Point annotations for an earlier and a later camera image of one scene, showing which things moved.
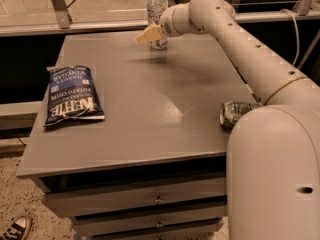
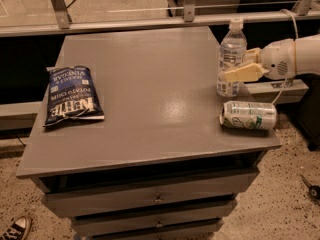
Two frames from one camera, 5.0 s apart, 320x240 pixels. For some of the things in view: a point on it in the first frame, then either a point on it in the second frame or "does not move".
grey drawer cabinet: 156,166 does not move
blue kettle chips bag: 72,95 does not move
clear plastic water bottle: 156,4 -> 231,53
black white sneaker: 19,230 does not move
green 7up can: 231,112 does not move
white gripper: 166,24 -> 277,60
